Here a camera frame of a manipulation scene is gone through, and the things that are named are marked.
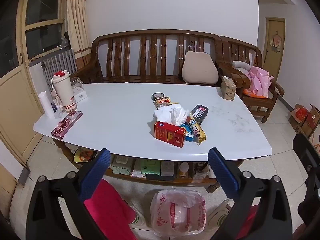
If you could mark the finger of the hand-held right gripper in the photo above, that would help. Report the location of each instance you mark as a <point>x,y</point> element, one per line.
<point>306,155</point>

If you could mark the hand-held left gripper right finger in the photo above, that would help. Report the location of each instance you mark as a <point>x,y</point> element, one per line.
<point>223,172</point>

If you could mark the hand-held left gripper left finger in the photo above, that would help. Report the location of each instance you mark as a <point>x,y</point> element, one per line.
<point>96,172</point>

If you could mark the yellow snack wrapper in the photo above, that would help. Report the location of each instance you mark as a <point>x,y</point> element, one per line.
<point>197,131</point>

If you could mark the blue and white box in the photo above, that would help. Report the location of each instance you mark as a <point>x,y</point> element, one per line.
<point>188,136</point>

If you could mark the black printed box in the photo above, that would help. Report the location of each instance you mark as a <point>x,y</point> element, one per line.
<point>200,113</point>

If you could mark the white red-print plastic bag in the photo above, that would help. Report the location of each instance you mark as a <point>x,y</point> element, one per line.
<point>175,217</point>

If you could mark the red cigarette carton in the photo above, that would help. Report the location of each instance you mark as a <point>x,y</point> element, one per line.
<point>168,133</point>

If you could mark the white tissue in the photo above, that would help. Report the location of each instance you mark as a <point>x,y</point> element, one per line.
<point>172,113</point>

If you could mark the small red gold box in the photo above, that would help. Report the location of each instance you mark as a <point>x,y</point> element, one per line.
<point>163,101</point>

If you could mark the black tape roll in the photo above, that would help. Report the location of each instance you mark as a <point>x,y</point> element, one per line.
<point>158,95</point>

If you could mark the clear plastic container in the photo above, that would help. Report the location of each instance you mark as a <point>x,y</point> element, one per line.
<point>202,171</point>

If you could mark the yellow orange toy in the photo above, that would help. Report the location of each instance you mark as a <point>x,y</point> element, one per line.
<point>81,156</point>

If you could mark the grey-green baby wipes pack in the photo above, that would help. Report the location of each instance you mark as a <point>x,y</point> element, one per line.
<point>121,166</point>

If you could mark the person's left leg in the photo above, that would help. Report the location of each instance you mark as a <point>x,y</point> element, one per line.
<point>110,210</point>

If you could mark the person's leg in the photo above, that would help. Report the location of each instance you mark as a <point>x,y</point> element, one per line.
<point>110,210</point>
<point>247,222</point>

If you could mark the white pill bottle yellow label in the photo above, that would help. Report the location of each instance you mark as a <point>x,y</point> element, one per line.
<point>183,170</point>

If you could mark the thin red white box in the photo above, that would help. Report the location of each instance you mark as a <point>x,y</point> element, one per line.
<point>136,168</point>

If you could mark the red plastic bag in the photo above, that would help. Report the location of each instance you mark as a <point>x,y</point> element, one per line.
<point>301,113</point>

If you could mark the person's right white shoe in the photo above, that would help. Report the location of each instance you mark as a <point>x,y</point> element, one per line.
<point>220,215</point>

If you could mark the person's white shoe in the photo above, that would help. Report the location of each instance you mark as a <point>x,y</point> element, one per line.
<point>143,217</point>
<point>220,215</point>

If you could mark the green wipes pack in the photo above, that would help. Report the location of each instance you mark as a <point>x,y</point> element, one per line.
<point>150,167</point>

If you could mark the person's right leg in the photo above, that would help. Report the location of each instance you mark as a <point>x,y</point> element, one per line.
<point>247,222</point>

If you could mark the pink glitter phone case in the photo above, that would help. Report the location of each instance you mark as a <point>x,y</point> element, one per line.
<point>66,125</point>

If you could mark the white-topped wooden coffee table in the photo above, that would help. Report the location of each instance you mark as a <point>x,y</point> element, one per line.
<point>120,120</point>

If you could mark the person's left striped sock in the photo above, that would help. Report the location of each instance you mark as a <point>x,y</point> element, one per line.
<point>137,220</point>

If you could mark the dark flat book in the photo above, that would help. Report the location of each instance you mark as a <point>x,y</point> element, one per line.
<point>160,177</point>

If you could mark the person's left white shoe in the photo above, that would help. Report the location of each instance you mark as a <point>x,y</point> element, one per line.
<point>143,217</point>

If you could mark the small blue bottle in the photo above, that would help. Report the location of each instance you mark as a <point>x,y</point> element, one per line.
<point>54,107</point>

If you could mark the flat white box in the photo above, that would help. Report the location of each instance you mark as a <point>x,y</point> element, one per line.
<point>80,94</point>

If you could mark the orange bag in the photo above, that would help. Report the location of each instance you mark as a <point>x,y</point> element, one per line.
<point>253,95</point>

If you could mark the brown tissue box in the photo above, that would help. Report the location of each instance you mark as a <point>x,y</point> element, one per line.
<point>228,88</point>

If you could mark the white paper roll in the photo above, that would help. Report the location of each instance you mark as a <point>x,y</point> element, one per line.
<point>46,103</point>

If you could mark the pink plastic bag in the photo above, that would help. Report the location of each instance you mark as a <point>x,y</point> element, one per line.
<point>258,80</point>

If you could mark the white tumbler with red lid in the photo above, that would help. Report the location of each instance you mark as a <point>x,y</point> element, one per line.
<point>62,90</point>

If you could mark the yellow wooden door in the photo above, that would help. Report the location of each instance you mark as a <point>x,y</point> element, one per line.
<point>272,62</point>

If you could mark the cream balcony door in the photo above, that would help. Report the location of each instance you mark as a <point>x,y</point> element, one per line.
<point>15,105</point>

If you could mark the beige back cushion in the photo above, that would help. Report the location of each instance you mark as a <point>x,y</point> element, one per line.
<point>200,67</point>

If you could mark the grey roll pillow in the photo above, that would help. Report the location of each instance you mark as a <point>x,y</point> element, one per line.
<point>241,64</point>

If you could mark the grey cast radiator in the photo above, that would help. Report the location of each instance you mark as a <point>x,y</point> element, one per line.
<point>62,61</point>

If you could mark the hanging door ornament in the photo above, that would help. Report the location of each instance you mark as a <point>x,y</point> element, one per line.
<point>275,41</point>

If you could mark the wooden armchair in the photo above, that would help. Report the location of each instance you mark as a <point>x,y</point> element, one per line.
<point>240,43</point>

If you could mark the wooden slatted sofa bench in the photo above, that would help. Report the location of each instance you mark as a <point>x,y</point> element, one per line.
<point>155,32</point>

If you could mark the beige patterned curtain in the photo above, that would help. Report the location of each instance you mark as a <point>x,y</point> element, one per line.
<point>77,17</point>

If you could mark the cream framed window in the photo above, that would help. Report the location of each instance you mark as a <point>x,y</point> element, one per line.
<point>42,5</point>

